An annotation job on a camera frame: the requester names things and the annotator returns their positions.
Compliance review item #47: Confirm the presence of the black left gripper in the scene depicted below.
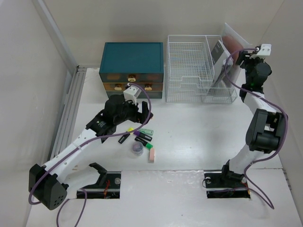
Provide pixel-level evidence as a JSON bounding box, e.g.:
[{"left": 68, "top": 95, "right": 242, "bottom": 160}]
[{"left": 114, "top": 96, "right": 152, "bottom": 125}]

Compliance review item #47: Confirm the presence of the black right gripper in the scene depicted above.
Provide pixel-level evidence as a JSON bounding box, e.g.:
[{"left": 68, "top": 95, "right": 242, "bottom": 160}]
[{"left": 235, "top": 50, "right": 263, "bottom": 84}]

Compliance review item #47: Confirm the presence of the clear mesh zip pouch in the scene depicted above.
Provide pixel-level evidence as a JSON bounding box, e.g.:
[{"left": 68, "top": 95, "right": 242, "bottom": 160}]
[{"left": 222, "top": 23, "right": 253, "bottom": 83}]

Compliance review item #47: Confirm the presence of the clear round pin box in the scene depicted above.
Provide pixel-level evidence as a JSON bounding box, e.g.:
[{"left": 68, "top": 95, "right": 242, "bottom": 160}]
[{"left": 131, "top": 141, "right": 144, "bottom": 156}]

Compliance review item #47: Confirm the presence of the Canon setup guide booklet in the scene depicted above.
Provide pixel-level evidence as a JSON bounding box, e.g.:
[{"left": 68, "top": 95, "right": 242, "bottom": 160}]
[{"left": 211, "top": 40, "right": 230, "bottom": 87}]

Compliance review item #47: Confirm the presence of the teal drawer cabinet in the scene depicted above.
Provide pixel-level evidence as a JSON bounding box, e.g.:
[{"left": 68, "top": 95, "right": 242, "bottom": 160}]
[{"left": 99, "top": 42, "right": 164, "bottom": 99}]

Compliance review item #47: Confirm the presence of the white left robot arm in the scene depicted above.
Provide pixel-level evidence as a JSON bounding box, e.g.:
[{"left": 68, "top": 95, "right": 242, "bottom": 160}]
[{"left": 28, "top": 95, "right": 153, "bottom": 210}]

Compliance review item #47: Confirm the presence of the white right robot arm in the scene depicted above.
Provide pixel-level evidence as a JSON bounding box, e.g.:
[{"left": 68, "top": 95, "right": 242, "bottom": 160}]
[{"left": 205, "top": 46, "right": 288, "bottom": 191}]

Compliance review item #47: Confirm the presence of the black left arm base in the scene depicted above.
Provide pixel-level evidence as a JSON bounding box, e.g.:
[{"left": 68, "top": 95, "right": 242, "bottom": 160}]
[{"left": 83, "top": 163, "right": 122, "bottom": 199}]

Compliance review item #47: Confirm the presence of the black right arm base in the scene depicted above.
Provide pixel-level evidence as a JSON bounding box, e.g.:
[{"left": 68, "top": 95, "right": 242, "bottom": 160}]
[{"left": 202, "top": 170, "right": 250, "bottom": 199}]

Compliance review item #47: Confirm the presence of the black purple highlighter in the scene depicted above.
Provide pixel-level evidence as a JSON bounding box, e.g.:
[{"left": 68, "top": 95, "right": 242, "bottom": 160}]
[{"left": 133, "top": 131, "right": 152, "bottom": 141}]

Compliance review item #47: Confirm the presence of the black green highlighter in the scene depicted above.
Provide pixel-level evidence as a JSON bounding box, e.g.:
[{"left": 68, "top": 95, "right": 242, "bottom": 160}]
[{"left": 134, "top": 137, "right": 153, "bottom": 150}]

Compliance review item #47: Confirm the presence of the black yellow highlighter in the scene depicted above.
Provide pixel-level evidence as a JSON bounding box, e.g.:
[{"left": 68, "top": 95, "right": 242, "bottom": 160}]
[{"left": 118, "top": 128, "right": 133, "bottom": 144}]

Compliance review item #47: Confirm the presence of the pink eraser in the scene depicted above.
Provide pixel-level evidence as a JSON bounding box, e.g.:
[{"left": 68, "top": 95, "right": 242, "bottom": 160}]
[{"left": 149, "top": 148, "right": 155, "bottom": 163}]

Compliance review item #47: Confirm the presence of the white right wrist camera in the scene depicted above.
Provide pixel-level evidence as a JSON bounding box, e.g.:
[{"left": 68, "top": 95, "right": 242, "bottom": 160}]
[{"left": 250, "top": 44, "right": 272, "bottom": 59}]

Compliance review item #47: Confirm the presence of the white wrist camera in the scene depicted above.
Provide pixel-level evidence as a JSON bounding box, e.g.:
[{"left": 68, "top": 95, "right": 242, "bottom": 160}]
[
  {"left": 250, "top": 44, "right": 272, "bottom": 59},
  {"left": 123, "top": 86, "right": 141, "bottom": 105}
]

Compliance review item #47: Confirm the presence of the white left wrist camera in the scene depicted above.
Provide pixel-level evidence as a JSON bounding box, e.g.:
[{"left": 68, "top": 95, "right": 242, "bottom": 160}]
[{"left": 123, "top": 86, "right": 141, "bottom": 105}]

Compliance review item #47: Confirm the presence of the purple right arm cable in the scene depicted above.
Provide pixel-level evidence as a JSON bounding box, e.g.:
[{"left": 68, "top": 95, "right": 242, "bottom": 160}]
[{"left": 222, "top": 48, "right": 289, "bottom": 210}]

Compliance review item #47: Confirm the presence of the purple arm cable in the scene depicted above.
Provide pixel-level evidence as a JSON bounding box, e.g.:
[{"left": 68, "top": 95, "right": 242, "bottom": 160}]
[
  {"left": 222, "top": 48, "right": 289, "bottom": 210},
  {"left": 28, "top": 82, "right": 152, "bottom": 227}
]

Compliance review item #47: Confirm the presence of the white wire desk organizer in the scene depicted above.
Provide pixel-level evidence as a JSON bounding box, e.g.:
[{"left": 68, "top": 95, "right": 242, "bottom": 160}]
[{"left": 165, "top": 35, "right": 237, "bottom": 104}]

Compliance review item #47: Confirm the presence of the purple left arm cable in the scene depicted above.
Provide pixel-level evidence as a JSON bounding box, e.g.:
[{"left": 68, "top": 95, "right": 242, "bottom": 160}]
[{"left": 28, "top": 82, "right": 152, "bottom": 227}]

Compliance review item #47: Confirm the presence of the aluminium rail frame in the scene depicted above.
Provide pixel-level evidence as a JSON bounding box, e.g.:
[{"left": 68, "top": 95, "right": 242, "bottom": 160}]
[{"left": 47, "top": 66, "right": 105, "bottom": 161}]

